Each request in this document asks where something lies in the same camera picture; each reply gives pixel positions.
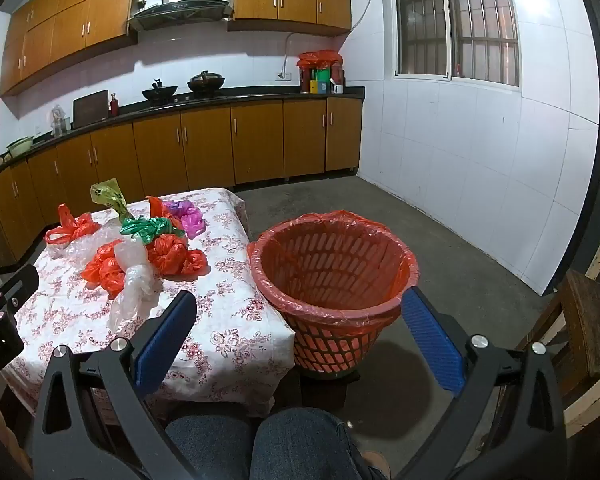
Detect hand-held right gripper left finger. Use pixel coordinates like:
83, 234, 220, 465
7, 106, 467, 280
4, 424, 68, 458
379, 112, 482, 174
30, 289, 201, 480

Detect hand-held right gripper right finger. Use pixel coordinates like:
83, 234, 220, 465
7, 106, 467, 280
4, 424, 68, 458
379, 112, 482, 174
395, 286, 568, 480

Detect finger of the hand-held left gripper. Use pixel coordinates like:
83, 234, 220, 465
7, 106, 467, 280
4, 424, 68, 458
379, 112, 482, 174
0, 265, 39, 321

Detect clear plastic bag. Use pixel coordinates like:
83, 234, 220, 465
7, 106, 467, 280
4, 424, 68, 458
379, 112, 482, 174
107, 240, 164, 334
50, 232, 122, 262

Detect small knotted red plastic bag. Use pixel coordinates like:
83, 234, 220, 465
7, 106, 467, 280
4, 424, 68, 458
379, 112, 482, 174
44, 203, 101, 246

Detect red plastic mesh wastebasket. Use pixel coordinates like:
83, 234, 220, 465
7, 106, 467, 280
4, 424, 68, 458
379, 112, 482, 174
247, 211, 420, 379

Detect red plastic bin liner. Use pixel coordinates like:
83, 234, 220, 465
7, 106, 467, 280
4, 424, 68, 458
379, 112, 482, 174
247, 211, 420, 327

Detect green plastic bag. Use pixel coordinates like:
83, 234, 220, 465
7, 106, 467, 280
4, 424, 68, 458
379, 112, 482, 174
120, 215, 186, 239

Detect yellow-green printed plastic bag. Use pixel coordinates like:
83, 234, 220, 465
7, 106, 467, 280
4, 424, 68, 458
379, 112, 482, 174
90, 178, 129, 221

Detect floral tablecloth covered table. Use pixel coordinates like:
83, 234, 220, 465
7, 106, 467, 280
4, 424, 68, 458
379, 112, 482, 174
0, 187, 296, 418

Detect purple plastic bag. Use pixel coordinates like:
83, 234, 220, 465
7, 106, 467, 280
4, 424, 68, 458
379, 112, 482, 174
162, 199, 206, 240

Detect person's left leg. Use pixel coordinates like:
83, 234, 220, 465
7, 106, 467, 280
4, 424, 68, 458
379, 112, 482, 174
164, 411, 262, 480

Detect person's leg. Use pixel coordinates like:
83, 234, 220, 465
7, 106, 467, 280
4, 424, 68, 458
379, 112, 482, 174
250, 406, 388, 480
164, 411, 262, 480

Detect green basin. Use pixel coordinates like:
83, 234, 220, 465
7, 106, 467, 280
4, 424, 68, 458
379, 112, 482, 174
6, 136, 35, 157

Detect wooden chair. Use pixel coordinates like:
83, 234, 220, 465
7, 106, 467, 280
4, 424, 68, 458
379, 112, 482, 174
510, 267, 600, 441

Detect person's right leg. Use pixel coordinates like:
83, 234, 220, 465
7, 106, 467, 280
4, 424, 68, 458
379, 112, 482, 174
250, 406, 388, 480

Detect glass jar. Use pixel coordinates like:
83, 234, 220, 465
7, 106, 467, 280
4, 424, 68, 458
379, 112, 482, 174
50, 105, 71, 136

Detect dark cutting board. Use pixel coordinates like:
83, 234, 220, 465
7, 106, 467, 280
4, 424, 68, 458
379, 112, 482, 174
72, 90, 111, 129

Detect wooden lower cabinets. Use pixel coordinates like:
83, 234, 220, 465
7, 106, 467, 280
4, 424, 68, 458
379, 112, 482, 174
0, 96, 366, 272

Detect wooden cabinets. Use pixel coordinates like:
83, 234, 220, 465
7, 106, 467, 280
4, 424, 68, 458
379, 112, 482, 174
0, 96, 366, 272
0, 0, 354, 97

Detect black wok with plant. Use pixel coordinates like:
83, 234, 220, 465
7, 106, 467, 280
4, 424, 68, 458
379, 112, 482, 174
186, 71, 227, 96

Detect black kitchen countertop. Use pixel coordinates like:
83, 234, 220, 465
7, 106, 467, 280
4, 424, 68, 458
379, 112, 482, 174
0, 86, 366, 177

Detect red bag over containers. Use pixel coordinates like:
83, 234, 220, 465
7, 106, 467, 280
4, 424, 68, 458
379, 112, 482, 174
297, 50, 342, 69

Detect steel range hood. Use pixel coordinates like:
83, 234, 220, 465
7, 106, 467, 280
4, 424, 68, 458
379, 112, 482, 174
127, 0, 236, 34

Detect barred window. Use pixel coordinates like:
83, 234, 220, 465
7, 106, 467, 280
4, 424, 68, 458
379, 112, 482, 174
390, 0, 524, 92

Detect wooden upper cabinets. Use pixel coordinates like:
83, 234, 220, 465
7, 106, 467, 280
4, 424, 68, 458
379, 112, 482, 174
0, 0, 354, 97

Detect white power cable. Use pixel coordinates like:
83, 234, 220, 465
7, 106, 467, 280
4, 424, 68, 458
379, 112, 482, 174
279, 32, 295, 79

